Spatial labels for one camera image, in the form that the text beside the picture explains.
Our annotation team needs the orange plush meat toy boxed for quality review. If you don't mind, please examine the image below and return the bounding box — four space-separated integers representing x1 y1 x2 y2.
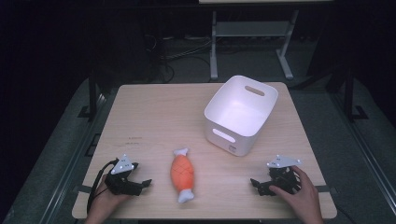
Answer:
170 147 196 204

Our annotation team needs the black frame post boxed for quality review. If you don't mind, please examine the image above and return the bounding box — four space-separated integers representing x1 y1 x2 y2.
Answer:
78 59 101 119
342 66 370 123

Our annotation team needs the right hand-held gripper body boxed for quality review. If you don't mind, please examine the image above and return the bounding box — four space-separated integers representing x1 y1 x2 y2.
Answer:
266 154 303 196

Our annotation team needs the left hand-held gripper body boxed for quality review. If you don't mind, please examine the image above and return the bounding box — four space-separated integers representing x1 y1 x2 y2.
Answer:
104 153 144 197

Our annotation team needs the grey metal floor rail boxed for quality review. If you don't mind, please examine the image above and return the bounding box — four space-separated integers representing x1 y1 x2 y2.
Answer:
39 92 108 224
329 92 396 216

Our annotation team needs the person's left hand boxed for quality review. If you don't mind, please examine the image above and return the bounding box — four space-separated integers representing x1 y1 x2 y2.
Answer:
89 182 129 220

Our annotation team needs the white metal stand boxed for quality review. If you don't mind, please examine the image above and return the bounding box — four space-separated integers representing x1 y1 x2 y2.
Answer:
209 8 301 81

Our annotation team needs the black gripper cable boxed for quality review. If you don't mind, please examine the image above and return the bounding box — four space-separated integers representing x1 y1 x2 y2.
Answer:
86 158 120 216

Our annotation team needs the white plastic basket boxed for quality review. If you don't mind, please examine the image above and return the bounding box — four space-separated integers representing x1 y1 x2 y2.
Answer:
203 75 279 158

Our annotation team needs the person's right hand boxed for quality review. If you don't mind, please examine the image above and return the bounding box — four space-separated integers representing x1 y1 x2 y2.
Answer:
268 165 323 216

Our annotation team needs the bundle of floor cables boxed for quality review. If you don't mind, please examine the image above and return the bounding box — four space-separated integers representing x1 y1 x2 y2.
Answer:
143 33 213 84

